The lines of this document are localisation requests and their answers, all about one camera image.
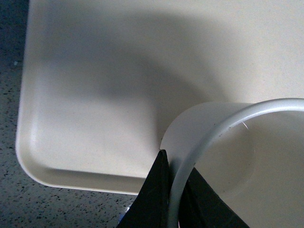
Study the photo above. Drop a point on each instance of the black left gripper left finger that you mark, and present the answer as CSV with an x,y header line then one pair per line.
x,y
150,208

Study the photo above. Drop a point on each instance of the beige rectangular tray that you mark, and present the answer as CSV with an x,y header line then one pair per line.
x,y
103,79

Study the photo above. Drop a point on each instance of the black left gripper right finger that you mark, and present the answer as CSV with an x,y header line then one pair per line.
x,y
201,207

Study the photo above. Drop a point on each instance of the white smiley face mug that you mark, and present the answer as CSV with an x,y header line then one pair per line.
x,y
252,156

